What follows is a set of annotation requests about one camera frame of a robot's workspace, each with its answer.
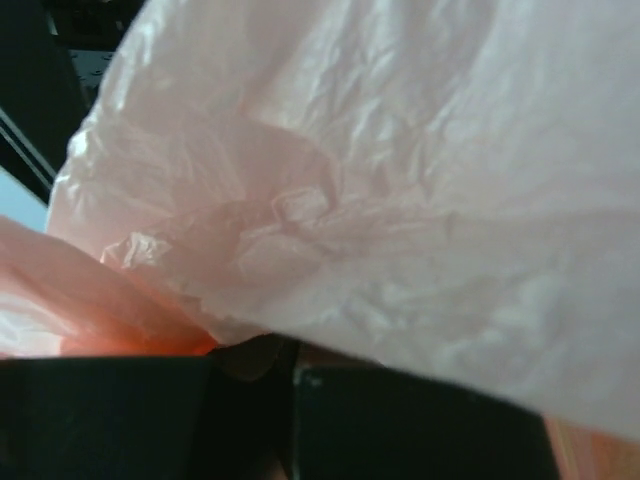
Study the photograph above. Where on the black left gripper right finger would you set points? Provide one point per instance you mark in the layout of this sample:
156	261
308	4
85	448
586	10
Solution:
372	423

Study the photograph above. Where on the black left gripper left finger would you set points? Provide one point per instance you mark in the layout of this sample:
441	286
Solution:
223	415

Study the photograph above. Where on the pink plastic bag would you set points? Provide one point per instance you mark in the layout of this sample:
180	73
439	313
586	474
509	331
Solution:
447	188

